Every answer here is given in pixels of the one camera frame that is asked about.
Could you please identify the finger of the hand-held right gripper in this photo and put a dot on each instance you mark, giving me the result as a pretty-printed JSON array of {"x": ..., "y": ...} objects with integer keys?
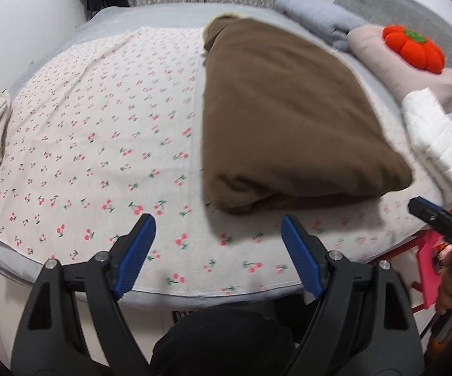
[{"x": 429, "y": 215}]

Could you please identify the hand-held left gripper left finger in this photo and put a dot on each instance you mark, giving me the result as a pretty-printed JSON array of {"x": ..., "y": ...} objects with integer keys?
[{"x": 135, "y": 252}]

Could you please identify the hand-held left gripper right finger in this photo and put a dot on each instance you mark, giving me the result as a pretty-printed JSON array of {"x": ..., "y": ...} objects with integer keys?
[{"x": 300, "y": 252}]

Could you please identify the brown coat with fur collar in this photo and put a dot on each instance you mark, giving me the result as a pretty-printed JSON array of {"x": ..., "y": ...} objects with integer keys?
[{"x": 284, "y": 117}]

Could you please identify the person's right forearm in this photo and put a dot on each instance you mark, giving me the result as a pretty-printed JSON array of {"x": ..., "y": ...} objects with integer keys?
[{"x": 441, "y": 340}]

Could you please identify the person's right hand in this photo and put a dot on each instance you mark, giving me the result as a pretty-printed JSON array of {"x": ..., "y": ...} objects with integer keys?
[{"x": 447, "y": 286}]

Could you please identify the pink stool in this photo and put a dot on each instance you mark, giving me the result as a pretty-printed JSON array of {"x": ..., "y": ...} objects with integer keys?
[{"x": 427, "y": 266}]

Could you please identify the white quilted garment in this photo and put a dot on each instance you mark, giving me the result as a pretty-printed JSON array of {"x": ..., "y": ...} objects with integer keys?
[{"x": 433, "y": 137}]

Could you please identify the person's leg in black pants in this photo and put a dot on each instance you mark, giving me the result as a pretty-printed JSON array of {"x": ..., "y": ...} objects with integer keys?
[{"x": 218, "y": 340}]

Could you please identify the cherry printed blanket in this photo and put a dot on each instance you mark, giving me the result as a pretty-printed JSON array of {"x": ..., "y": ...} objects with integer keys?
[{"x": 92, "y": 133}]

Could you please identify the pink pillow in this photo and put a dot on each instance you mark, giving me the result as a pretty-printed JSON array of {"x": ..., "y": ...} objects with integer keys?
[{"x": 378, "y": 60}]

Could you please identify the orange pumpkin plush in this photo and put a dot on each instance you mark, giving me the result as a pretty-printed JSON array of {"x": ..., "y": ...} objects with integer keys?
[{"x": 415, "y": 49}]

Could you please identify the folded light blue blanket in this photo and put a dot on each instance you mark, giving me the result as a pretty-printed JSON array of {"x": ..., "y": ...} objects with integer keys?
[{"x": 320, "y": 15}]

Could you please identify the bed with grey sheet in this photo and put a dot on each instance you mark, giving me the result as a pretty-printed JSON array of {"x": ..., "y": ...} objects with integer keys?
[{"x": 159, "y": 15}]

